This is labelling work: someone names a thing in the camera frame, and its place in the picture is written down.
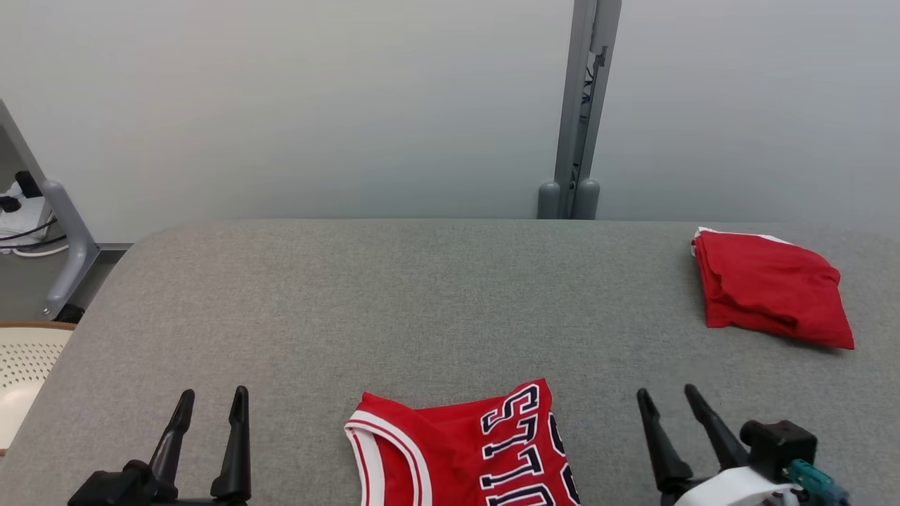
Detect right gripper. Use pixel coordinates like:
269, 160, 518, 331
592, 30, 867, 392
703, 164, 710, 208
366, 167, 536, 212
636, 384, 799, 506

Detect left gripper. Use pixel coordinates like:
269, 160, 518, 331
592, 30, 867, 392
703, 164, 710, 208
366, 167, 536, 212
68, 385, 252, 506

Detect red shorts with white stripe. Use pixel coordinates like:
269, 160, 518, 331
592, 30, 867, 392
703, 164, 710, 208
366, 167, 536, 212
691, 226, 856, 351

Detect red and white basketball jersey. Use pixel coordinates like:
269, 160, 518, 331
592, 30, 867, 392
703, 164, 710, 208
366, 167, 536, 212
345, 378, 581, 506

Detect grey slanted metal stand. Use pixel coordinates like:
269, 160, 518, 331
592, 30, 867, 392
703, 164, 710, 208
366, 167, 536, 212
0, 98, 101, 320

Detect white power strip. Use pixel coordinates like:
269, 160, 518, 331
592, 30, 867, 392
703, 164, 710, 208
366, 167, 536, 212
0, 183, 56, 247

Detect right camera cable teal plug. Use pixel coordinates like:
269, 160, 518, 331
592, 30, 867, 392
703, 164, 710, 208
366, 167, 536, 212
787, 460, 851, 506

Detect white power cable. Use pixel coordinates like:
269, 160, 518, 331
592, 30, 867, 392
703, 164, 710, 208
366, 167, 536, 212
11, 241, 71, 258

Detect black power cable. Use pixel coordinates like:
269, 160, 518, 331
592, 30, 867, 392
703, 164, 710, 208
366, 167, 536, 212
0, 218, 58, 243

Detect grey metal partition post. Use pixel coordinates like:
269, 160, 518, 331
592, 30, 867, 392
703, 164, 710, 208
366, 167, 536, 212
538, 0, 623, 220

